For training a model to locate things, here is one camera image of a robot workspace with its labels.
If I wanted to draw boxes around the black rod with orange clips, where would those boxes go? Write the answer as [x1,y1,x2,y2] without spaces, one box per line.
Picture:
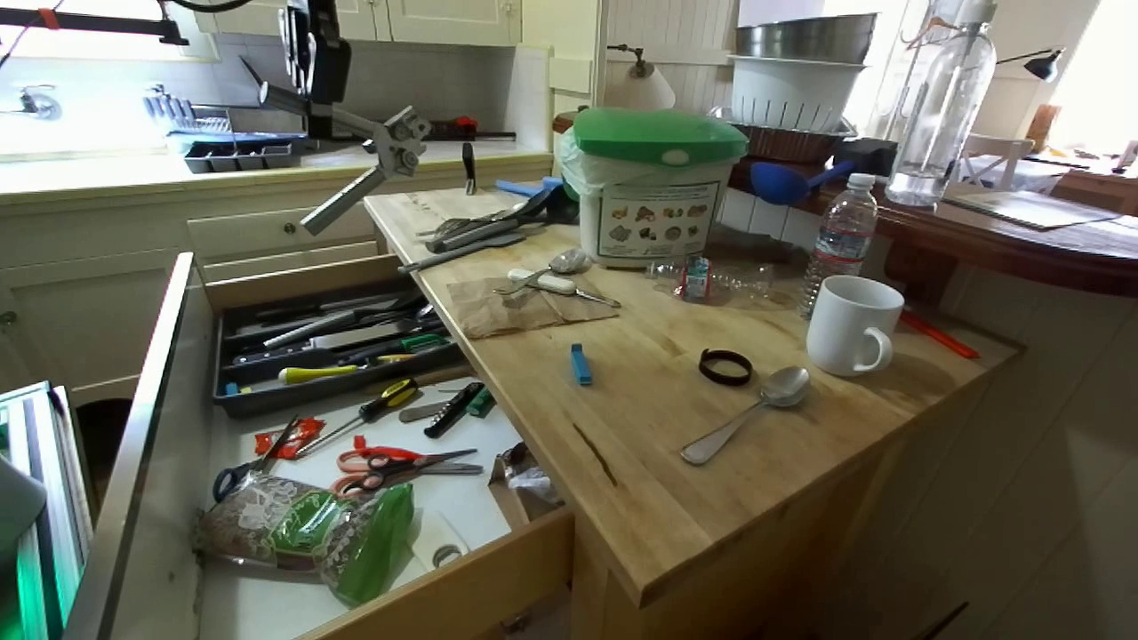
[0,5,193,49]

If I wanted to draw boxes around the yellow handled tool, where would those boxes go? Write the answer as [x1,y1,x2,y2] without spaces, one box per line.
[273,358,365,387]

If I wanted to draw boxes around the dark handled scissors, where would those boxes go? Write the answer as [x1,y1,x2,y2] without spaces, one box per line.
[211,414,314,504]

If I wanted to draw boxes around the blue wire rack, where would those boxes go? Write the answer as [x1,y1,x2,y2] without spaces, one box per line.
[143,83,203,126]

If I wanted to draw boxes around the green plastic packet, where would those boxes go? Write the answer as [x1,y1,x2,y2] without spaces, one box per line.
[193,471,424,611]

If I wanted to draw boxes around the white handled peeler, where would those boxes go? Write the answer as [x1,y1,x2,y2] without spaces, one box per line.
[510,273,596,304]

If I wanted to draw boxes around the metal faucet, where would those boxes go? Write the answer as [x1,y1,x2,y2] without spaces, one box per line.
[14,83,64,126]

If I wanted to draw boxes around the brown paper sheet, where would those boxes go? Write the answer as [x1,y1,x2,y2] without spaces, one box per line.
[443,273,625,345]

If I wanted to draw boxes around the clear plastic container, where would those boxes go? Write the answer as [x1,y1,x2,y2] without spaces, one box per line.
[644,253,794,309]

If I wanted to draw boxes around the silver tablespoon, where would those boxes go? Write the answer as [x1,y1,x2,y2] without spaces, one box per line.
[680,362,818,471]

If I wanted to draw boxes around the orange small scissors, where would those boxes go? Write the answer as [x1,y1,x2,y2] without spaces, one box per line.
[250,414,327,466]

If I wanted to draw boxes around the red scissors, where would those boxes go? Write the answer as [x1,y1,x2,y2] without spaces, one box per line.
[332,435,487,498]

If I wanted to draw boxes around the black cutlery tray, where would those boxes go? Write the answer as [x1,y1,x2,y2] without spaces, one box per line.
[207,280,468,420]

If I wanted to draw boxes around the yellow black screwdriver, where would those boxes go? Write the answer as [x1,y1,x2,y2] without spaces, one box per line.
[294,374,425,464]

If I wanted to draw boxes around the silver foil packet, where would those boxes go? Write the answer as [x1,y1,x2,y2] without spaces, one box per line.
[491,439,566,511]

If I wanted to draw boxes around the large glass bottle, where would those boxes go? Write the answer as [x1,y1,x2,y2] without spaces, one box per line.
[883,0,1004,214]

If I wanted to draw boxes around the small blue clip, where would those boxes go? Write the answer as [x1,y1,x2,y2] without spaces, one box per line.
[566,342,596,393]

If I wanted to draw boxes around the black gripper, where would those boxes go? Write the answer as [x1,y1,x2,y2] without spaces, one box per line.
[273,0,401,143]

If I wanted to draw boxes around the table lamp with white shade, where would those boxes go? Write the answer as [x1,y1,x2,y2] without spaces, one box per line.
[606,44,680,115]

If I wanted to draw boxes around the dark wooden counter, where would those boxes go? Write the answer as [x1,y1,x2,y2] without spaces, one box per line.
[868,163,1138,304]

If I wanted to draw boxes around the silver cutlery piece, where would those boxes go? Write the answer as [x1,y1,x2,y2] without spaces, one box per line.
[401,226,543,277]

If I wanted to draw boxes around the plastic water bottle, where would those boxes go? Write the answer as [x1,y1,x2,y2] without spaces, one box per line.
[808,171,885,318]

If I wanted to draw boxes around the white bucket with green lid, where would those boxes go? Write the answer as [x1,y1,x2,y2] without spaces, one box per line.
[556,104,754,273]

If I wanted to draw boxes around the cream kitchen cabinet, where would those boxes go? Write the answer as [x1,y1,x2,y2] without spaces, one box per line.
[0,140,562,403]

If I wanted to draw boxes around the wooden drawer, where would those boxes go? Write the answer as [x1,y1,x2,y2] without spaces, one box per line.
[64,242,581,640]

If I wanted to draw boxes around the black green handled tool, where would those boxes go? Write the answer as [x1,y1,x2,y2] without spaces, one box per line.
[420,377,499,440]

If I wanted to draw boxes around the white mug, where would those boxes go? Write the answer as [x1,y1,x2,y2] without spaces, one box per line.
[805,271,908,382]

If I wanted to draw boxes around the black ring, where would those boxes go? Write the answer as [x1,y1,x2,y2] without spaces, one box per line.
[695,345,759,393]

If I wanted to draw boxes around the white colander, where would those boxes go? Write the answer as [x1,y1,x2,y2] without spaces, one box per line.
[727,55,868,140]

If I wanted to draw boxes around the small bottle with blue label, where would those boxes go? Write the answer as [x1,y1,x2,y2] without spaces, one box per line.
[684,253,716,304]

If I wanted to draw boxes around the black ice tray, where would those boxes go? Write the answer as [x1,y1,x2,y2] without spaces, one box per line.
[179,126,310,177]

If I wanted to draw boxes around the green aluminium frame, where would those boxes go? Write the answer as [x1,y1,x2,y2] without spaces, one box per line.
[0,377,98,640]

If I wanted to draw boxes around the black desk lamp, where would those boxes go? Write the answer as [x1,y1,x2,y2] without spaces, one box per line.
[992,44,1068,85]

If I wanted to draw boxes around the red pen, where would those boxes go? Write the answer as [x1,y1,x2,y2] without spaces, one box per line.
[895,306,986,365]

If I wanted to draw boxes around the metal pot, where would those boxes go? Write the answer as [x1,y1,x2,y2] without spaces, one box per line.
[734,11,883,67]

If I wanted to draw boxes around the short silver spoon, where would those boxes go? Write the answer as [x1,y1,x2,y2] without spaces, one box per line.
[504,246,596,288]

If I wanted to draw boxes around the silver knife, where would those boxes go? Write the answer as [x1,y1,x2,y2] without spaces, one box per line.
[261,304,365,354]

